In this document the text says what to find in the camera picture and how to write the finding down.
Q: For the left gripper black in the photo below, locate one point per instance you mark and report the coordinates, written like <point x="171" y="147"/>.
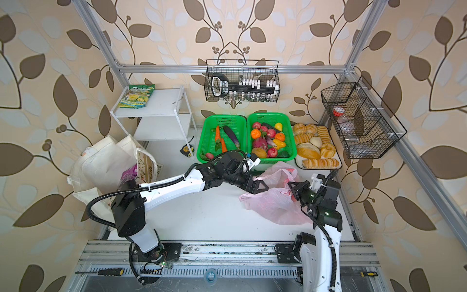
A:
<point x="248" y="187"/>

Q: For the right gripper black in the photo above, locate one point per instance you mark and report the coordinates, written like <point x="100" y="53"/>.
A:
<point x="303" y="185"/>

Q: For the pink plastic grocery bag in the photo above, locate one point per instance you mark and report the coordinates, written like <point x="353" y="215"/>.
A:
<point x="278" y="204"/>

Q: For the green basket with vegetables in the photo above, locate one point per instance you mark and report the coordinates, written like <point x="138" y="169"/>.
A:
<point x="208" y="148"/>

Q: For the magenta snack bag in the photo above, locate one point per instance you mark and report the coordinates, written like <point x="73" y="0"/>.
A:
<point x="129" y="174"/>

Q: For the yellow-green snack packet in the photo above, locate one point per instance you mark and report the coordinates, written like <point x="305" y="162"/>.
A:
<point x="136" y="96"/>

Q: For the cream canvas tote bag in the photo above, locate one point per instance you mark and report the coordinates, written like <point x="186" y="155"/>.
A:
<point x="99" y="169"/>

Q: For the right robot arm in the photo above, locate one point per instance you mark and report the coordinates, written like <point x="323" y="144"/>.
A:
<point x="319" y="253"/>

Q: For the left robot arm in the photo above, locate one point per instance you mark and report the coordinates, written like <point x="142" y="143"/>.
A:
<point x="131" y="205"/>

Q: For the tray of bread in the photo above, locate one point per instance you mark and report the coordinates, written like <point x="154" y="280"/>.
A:
<point x="315" y="149"/>

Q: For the green basket with fruit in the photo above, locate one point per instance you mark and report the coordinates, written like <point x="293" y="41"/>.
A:
<point x="271" y="137"/>

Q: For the purple eggplant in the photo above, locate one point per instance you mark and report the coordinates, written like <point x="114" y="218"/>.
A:
<point x="229" y="132"/>

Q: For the orange carrot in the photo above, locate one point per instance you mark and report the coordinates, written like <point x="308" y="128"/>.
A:
<point x="217" y="135"/>

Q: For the yellow black tape measure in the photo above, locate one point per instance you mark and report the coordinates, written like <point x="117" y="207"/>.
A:
<point x="187" y="151"/>

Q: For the red-capped bottle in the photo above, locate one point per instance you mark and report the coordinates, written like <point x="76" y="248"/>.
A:
<point x="346" y="123"/>

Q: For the white two-tier shelf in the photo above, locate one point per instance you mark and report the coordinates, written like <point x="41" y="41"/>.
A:
<point x="166" y="117"/>

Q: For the black wire basket right wall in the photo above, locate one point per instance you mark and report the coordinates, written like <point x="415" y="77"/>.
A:
<point x="377" y="128"/>

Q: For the black wire basket wall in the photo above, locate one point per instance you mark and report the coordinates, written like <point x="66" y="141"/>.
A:
<point x="377" y="128"/>
<point x="242" y="80"/>

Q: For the black wire basket back wall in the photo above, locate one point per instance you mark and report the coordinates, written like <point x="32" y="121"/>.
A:
<point x="242" y="80"/>

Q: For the yellow-handled screwdriver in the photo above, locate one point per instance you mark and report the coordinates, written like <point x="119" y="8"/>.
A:
<point x="369" y="274"/>

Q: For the black-handled screwdriver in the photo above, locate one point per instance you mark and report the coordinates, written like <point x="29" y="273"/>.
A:
<point x="108" y="272"/>

